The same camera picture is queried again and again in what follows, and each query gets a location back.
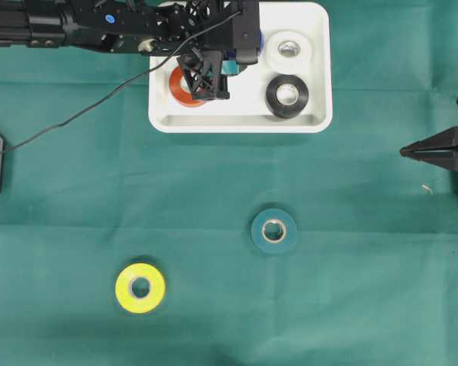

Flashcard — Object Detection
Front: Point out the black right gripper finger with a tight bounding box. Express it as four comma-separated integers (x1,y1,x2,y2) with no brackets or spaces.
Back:
400,151,458,172
400,127,458,153

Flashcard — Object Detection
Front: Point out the white tape roll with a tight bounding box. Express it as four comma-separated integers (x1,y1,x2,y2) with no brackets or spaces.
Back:
264,30,313,75

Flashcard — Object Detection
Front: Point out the white plastic tray case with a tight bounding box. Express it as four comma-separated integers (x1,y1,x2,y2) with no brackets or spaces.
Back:
148,1,334,134

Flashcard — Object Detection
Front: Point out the black tape roll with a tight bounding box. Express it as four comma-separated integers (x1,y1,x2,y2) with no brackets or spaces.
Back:
265,75,309,119

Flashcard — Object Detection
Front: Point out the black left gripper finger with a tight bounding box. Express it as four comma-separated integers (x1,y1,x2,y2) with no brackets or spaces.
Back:
176,48,230,101

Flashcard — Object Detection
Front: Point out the small metal scrap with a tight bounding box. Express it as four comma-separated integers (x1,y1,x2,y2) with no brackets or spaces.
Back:
421,184,433,194

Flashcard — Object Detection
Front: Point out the black camera cable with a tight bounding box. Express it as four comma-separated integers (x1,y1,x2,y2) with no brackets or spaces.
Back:
0,9,245,156

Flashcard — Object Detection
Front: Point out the green tape roll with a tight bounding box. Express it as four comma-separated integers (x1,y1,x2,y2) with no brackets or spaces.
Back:
250,208,298,255

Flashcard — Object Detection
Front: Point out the red tape roll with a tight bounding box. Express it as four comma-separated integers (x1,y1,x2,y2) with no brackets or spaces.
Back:
169,66,205,108

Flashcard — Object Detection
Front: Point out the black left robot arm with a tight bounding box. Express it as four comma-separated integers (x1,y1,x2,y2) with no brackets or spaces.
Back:
0,1,242,101

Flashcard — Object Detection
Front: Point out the yellow tape roll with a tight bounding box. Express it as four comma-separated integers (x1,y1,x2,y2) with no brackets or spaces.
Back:
114,262,166,314

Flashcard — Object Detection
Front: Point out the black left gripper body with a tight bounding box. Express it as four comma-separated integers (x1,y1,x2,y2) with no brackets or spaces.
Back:
156,1,237,50

